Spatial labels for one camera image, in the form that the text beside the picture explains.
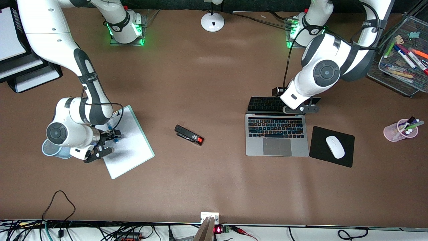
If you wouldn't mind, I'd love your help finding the black stapler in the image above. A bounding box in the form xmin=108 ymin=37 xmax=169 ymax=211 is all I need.
xmin=174 ymin=125 xmax=204 ymax=146

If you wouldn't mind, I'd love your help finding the aluminium profile post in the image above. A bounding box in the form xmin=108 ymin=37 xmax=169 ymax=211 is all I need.
xmin=193 ymin=212 xmax=220 ymax=241

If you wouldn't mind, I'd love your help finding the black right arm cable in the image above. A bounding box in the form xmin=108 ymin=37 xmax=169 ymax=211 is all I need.
xmin=84 ymin=86 xmax=124 ymax=134

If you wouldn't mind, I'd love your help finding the white paper sheet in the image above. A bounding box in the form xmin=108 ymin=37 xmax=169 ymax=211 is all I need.
xmin=100 ymin=107 xmax=152 ymax=178

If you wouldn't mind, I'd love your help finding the looped black cable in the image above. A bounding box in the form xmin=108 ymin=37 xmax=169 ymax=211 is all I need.
xmin=337 ymin=228 xmax=369 ymax=241

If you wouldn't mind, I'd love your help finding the red capped white marker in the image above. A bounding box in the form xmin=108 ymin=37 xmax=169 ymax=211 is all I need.
xmin=398 ymin=44 xmax=428 ymax=76

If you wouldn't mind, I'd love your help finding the light blue mesh pen cup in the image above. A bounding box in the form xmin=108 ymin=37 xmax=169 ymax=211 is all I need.
xmin=41 ymin=138 xmax=73 ymax=159

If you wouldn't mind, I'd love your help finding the green marker in cup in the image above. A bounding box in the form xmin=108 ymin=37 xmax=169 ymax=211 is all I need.
xmin=403 ymin=120 xmax=425 ymax=133

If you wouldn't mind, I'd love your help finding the black metal mesh tray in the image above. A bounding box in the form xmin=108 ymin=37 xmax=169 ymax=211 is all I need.
xmin=367 ymin=13 xmax=428 ymax=98

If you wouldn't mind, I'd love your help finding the silver laptop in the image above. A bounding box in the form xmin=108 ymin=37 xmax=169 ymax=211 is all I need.
xmin=245 ymin=96 xmax=321 ymax=157

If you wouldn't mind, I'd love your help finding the white lamp base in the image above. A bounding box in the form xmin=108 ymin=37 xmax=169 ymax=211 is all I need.
xmin=201 ymin=0 xmax=225 ymax=33

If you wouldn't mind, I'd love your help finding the blue capped white marker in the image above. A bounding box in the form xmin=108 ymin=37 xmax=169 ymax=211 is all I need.
xmin=393 ymin=45 xmax=417 ymax=70

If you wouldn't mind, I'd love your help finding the black mouse pad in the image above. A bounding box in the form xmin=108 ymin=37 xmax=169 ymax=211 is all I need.
xmin=309 ymin=126 xmax=355 ymax=168

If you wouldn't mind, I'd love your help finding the thin black table cable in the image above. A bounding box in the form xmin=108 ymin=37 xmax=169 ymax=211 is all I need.
xmin=42 ymin=190 xmax=76 ymax=223

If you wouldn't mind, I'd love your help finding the black rear table cable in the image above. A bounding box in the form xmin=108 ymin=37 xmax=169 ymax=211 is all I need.
xmin=232 ymin=11 xmax=295 ymax=29

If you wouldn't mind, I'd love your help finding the pink translucent cup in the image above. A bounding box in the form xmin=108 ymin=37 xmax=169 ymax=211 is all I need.
xmin=383 ymin=119 xmax=419 ymax=142

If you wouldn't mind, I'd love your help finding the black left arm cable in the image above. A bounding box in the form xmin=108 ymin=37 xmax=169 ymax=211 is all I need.
xmin=284 ymin=3 xmax=383 ymax=91

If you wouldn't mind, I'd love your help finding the red wire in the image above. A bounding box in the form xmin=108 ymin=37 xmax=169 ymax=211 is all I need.
xmin=231 ymin=226 xmax=258 ymax=241

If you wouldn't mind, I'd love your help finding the mint green clipboard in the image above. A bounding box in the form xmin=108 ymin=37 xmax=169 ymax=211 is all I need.
xmin=90 ymin=105 xmax=155 ymax=180

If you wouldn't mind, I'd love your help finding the white computer mouse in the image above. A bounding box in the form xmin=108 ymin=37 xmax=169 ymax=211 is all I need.
xmin=326 ymin=136 xmax=345 ymax=159

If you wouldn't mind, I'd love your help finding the black orange power strip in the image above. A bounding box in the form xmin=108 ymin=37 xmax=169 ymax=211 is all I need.
xmin=114 ymin=232 xmax=145 ymax=241

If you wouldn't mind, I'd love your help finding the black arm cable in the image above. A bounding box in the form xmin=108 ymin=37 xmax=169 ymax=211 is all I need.
xmin=84 ymin=86 xmax=124 ymax=134
xmin=284 ymin=3 xmax=383 ymax=91

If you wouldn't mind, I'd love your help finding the green marker in tray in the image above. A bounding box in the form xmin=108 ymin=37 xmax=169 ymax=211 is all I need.
xmin=384 ymin=39 xmax=396 ymax=59

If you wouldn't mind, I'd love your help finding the orange highlighter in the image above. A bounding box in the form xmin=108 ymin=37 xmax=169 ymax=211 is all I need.
xmin=409 ymin=48 xmax=428 ymax=60

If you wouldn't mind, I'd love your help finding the black stacked document tray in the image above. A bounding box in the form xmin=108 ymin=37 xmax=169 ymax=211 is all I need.
xmin=0 ymin=0 xmax=63 ymax=93

